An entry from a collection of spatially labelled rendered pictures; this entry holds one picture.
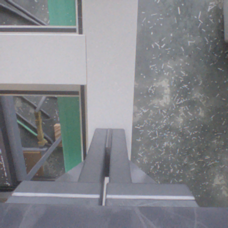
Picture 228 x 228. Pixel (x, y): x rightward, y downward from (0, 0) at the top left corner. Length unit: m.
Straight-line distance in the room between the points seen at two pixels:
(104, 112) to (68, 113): 0.09
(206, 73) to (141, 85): 0.43
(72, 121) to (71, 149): 0.04
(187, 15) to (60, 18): 1.03
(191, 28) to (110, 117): 1.09
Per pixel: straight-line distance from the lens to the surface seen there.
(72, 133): 0.24
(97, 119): 0.15
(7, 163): 0.70
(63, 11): 0.24
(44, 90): 0.22
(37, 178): 1.06
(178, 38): 1.17
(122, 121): 0.15
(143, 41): 1.11
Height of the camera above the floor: 1.08
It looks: 75 degrees down
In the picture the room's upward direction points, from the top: 178 degrees counter-clockwise
